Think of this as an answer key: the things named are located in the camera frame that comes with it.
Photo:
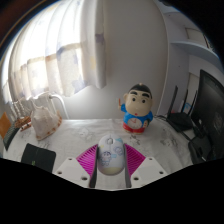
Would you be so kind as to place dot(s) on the large white conch shell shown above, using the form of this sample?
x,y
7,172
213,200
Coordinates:
x,y
45,123

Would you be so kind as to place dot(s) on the cartoon boy figurine with clock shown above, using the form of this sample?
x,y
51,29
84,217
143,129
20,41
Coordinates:
x,y
137,110

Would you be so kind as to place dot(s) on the white printed tablecloth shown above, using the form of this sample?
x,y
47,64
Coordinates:
x,y
80,133

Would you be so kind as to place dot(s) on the white cartoon-print computer mouse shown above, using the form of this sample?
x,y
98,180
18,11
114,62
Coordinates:
x,y
110,155

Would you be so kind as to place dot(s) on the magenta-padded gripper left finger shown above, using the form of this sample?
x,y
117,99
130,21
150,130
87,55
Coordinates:
x,y
85,160

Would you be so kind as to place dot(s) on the black keyboard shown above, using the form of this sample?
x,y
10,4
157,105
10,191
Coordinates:
x,y
10,135

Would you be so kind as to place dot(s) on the black monitor stand base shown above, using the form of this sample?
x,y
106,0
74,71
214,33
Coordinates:
x,y
200,148

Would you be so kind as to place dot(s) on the white wall shelf unit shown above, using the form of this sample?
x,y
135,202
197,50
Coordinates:
x,y
191,46

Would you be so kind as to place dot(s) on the orange wooden board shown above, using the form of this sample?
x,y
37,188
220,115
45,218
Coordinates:
x,y
4,124

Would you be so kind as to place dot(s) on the white metal tube frame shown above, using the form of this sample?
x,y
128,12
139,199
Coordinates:
x,y
61,103

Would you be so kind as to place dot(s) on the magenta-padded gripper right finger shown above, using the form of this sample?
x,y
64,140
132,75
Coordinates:
x,y
135,160

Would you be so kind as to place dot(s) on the white star-print curtain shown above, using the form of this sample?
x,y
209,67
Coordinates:
x,y
56,50

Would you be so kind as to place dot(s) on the black mouse pad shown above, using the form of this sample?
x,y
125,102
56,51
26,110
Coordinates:
x,y
38,156

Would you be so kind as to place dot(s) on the wooden model sailing ship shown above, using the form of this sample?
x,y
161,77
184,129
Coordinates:
x,y
22,121

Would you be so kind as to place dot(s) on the black computer monitor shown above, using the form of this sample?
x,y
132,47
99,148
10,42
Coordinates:
x,y
211,110

